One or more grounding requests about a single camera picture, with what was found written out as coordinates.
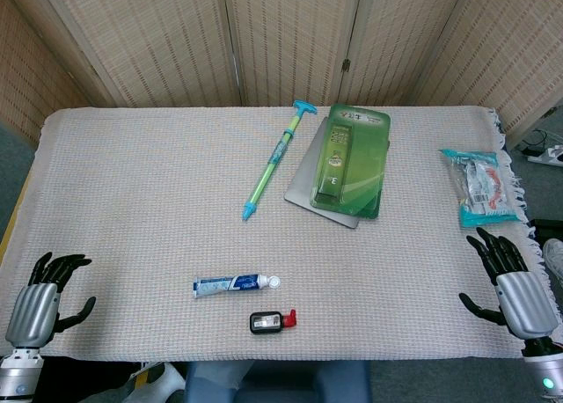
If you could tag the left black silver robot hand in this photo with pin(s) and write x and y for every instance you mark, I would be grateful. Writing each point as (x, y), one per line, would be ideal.
(33, 310)

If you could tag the teal clear plastic bag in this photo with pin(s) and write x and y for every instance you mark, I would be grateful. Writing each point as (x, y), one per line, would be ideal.
(481, 187)

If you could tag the black ink bottle red cap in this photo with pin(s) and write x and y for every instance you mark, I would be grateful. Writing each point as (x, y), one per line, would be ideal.
(266, 322)

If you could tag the white power strip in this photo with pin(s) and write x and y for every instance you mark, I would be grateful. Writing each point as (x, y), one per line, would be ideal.
(547, 156)

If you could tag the green blister pack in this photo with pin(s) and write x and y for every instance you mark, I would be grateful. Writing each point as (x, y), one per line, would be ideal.
(347, 161)

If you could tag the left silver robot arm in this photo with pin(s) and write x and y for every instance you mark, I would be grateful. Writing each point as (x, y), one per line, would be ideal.
(17, 372)

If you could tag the blue fabric seat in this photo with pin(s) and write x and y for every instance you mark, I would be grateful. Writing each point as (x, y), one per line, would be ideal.
(281, 383)

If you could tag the grey laptop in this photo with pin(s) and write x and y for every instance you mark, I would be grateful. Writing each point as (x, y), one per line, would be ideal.
(303, 178)

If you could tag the brass screen hinge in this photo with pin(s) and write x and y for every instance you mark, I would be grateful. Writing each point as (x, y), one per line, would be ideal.
(346, 65)

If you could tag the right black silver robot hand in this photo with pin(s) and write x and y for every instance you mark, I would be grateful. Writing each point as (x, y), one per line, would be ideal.
(525, 302)

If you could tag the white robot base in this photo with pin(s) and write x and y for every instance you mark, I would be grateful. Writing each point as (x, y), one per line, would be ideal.
(163, 383)

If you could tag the white shoe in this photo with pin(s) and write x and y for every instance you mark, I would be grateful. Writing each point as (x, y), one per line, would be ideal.
(554, 260)

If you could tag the pale woven tablecloth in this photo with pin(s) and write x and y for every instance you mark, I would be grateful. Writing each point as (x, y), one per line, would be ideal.
(154, 192)

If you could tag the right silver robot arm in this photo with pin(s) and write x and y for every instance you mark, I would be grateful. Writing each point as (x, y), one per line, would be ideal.
(545, 368)

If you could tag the blue white toothpaste tube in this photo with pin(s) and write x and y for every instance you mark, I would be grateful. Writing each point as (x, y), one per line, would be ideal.
(233, 284)

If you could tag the beige woven folding screen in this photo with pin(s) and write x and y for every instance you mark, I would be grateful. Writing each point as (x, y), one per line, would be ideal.
(167, 38)

